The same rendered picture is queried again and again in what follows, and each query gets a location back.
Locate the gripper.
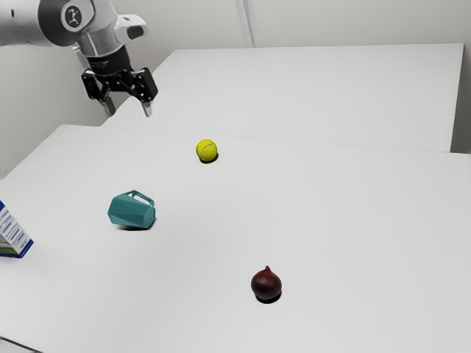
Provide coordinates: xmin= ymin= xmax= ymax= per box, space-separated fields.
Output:
xmin=80 ymin=45 xmax=159 ymax=118

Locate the teal faceted mug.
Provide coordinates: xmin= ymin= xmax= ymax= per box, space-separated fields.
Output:
xmin=107 ymin=190 xmax=157 ymax=231

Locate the yellow tennis ball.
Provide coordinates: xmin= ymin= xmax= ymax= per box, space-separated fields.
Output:
xmin=195 ymin=138 xmax=219 ymax=163

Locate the blue and white carton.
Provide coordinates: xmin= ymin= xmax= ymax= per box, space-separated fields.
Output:
xmin=0 ymin=199 xmax=35 ymax=259

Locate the dark red onion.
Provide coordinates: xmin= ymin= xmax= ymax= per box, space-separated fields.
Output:
xmin=250 ymin=265 xmax=283 ymax=301

